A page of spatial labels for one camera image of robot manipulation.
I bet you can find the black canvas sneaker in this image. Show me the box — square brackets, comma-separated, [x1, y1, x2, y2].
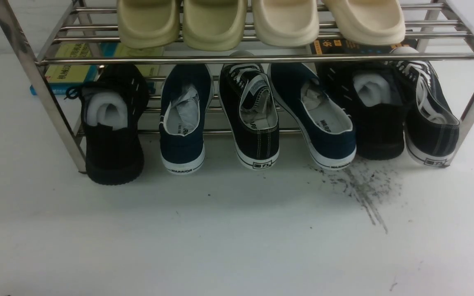
[218, 62, 280, 170]
[387, 60, 460, 167]

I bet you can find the stainless steel shoe rack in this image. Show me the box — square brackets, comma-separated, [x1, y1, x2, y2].
[0, 0, 474, 174]

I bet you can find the navy canvas shoe left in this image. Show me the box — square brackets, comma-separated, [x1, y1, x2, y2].
[159, 64, 214, 176]

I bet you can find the navy canvas shoe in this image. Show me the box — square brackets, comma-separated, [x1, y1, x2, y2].
[267, 62, 357, 171]
[159, 64, 214, 176]

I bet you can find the navy canvas shoe right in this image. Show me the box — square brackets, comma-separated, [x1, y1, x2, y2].
[267, 62, 357, 171]

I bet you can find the olive green slipper right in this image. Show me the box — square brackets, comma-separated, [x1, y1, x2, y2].
[182, 0, 248, 52]

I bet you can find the olive green slipper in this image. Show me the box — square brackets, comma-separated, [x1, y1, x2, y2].
[182, 0, 248, 52]
[116, 0, 182, 49]

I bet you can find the black knit sneaker left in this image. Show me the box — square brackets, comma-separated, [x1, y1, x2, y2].
[66, 64, 150, 185]

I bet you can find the black knit sneaker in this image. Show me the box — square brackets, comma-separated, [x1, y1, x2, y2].
[66, 64, 150, 185]
[316, 62, 411, 160]

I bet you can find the cream slipper left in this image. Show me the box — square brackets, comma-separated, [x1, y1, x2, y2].
[251, 0, 320, 47]

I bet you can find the cream slipper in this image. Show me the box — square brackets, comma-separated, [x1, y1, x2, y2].
[251, 0, 320, 47]
[322, 0, 406, 46]

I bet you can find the black orange book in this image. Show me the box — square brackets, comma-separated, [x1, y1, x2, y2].
[308, 39, 419, 56]

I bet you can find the black knit sneaker right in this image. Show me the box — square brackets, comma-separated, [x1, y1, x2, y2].
[316, 62, 411, 160]

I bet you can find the olive green slipper left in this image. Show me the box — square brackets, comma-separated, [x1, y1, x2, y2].
[116, 0, 182, 49]

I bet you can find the cream slipper right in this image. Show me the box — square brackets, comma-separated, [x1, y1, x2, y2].
[322, 0, 406, 46]

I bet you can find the yellow green book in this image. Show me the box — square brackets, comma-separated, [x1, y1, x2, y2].
[45, 42, 164, 95]

